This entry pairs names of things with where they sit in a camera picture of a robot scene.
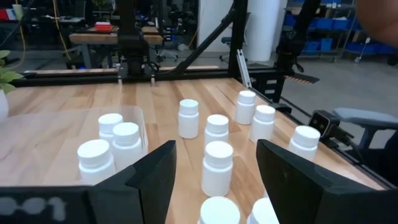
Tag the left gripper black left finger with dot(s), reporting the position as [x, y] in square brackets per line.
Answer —
[149, 186]

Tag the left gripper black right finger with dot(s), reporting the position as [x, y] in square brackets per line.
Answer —
[295, 193]

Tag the white pill bottle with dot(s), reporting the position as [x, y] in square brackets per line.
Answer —
[127, 146]
[261, 214]
[262, 124]
[109, 123]
[188, 119]
[304, 143]
[94, 161]
[217, 171]
[245, 107]
[216, 129]
[219, 213]

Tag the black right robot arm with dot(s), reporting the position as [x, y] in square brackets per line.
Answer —
[132, 46]

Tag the clear plastic basket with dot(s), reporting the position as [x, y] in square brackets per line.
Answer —
[46, 140]

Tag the gray chair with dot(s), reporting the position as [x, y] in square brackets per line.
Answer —
[363, 118]

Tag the silver aluminium bar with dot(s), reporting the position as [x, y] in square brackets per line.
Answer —
[244, 68]

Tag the wooden workbench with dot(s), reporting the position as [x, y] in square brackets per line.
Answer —
[102, 39]

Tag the black equipment stand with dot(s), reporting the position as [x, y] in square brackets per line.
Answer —
[295, 37]

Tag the office chair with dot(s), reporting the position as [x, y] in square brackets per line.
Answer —
[228, 46]

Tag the red box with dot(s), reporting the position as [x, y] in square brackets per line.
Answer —
[103, 26]

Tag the white pillar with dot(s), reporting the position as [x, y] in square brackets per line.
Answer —
[264, 28]

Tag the shelf with blue bins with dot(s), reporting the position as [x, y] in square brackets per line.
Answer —
[335, 25]

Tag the green potted plant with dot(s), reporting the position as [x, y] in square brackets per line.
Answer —
[6, 76]

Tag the person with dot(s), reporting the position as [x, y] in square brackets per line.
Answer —
[379, 18]

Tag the black table-level camera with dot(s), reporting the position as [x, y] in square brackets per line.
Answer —
[323, 124]

